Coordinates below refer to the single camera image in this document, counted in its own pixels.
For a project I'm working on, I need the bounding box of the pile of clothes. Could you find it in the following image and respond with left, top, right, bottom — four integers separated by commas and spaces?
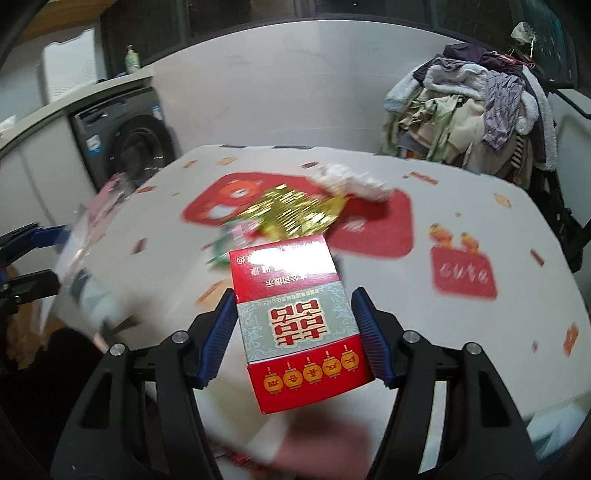
382, 44, 559, 183

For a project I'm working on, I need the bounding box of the gold foil wrapper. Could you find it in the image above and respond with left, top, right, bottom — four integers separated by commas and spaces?
222, 185, 357, 241

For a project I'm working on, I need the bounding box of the black exercise bike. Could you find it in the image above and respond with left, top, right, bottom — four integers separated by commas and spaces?
526, 60, 591, 274

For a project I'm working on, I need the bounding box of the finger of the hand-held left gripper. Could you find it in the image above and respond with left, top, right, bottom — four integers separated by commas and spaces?
0, 223, 70, 266
0, 270, 58, 305

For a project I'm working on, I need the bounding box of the white countertop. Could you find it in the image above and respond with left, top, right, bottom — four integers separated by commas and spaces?
0, 69, 155, 160

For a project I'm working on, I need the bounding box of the white rag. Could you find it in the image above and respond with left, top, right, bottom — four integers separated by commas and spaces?
512, 21, 537, 45

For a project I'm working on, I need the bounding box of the pink clothes hanger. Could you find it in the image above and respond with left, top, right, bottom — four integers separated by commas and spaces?
489, 50, 542, 71

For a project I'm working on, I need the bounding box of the green wrapper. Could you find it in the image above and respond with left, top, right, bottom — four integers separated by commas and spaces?
205, 222, 265, 269

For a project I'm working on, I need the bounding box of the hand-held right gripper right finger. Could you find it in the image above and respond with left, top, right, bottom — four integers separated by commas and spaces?
351, 286, 541, 480

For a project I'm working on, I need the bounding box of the white laundry basket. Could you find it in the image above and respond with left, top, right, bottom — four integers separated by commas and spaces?
41, 28, 97, 107

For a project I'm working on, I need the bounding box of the grey washing machine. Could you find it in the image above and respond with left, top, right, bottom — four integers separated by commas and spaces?
69, 88, 178, 195

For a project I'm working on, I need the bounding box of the red cigarette box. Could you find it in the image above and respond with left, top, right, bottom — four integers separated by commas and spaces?
229, 234, 376, 415

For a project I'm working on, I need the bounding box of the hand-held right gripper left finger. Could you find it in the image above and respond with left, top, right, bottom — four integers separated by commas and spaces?
60, 288, 237, 480

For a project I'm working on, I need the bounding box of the crumpled clear plastic wrapper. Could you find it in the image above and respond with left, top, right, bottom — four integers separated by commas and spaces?
309, 164, 394, 205

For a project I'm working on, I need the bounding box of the clear plastic bag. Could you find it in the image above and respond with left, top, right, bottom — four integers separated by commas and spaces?
53, 175, 141, 344

